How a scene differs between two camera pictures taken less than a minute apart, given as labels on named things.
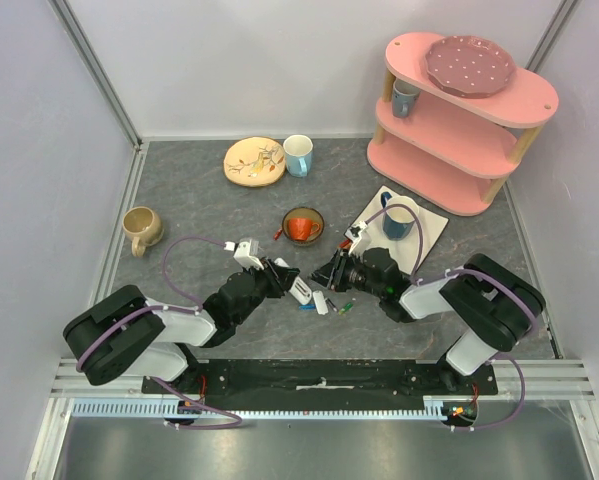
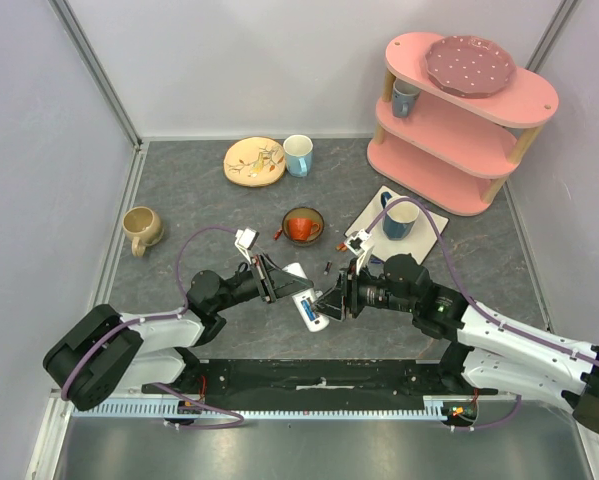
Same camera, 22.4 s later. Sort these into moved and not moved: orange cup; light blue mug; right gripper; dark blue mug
Moved: right gripper
Not moved: dark blue mug; orange cup; light blue mug
